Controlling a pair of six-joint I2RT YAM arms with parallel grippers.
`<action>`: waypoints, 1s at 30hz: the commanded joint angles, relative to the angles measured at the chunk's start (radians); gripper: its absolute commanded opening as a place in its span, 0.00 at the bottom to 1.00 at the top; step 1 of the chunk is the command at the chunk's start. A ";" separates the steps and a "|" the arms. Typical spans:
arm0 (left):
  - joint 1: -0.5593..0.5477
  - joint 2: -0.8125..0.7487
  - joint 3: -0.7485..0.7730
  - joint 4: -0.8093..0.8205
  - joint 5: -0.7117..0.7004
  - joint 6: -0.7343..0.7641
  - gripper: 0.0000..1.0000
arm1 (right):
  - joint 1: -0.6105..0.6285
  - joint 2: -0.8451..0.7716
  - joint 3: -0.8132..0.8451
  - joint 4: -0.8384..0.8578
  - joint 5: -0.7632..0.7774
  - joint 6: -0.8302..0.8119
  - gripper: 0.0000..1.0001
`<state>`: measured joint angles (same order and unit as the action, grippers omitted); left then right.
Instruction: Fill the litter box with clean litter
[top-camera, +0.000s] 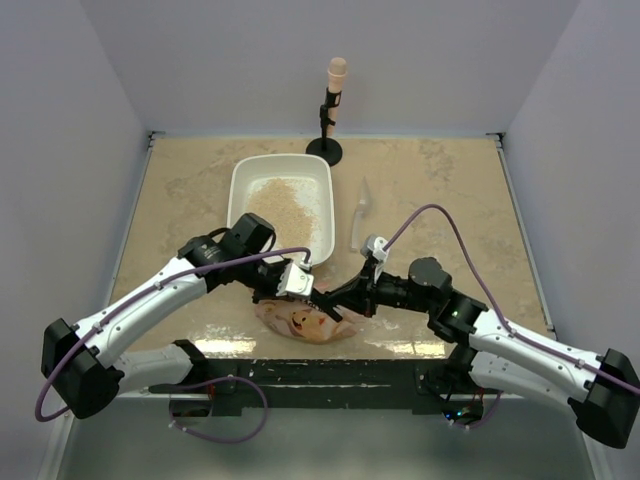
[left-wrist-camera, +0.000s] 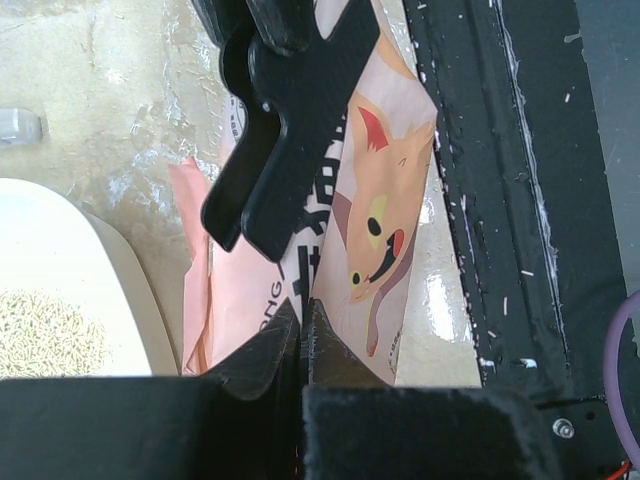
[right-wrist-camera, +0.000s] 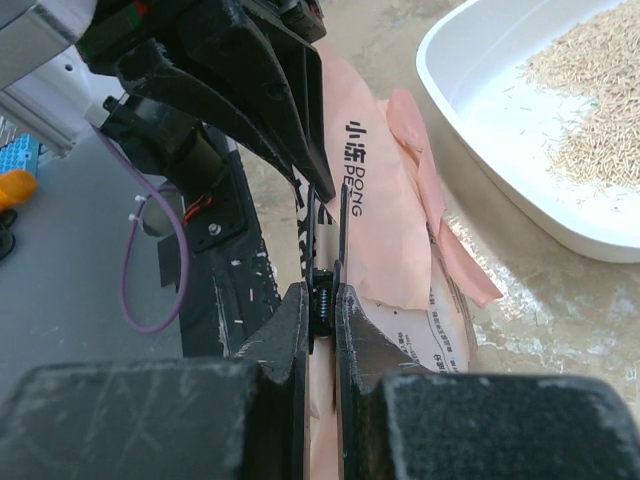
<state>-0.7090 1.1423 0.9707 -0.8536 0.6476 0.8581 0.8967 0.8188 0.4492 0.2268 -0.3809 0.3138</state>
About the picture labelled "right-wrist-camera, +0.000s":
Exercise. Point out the pink cat litter bag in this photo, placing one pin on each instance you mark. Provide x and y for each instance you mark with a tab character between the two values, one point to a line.
413	277

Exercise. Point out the blue perforated board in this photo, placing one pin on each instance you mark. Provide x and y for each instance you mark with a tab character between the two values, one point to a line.
21	154

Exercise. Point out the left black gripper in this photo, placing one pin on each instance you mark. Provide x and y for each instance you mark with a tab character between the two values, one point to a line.
246	68

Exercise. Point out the orange object on floor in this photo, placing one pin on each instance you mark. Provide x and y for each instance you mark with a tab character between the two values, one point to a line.
17	187

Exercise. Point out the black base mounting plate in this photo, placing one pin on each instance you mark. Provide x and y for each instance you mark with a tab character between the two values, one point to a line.
232	291

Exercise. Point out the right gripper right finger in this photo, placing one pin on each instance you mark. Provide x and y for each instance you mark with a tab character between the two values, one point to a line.
397	420

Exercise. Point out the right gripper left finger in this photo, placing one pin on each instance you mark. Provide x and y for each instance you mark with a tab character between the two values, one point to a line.
241	417

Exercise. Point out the black bag clip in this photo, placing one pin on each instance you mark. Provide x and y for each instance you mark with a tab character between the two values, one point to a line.
325	256

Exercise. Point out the white plastic litter box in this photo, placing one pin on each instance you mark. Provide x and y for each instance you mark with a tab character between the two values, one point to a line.
469	63

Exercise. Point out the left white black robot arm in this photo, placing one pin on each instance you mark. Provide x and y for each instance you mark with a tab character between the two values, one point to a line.
246	68

